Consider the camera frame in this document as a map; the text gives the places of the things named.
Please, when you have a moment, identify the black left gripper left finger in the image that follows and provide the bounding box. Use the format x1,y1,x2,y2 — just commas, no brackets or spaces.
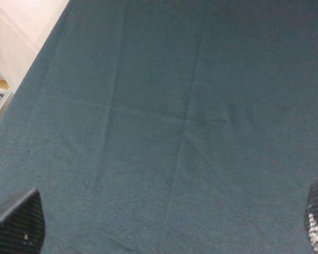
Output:
0,188,46,254

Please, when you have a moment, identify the black tablecloth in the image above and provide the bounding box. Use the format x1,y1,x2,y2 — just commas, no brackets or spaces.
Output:
0,1,318,253

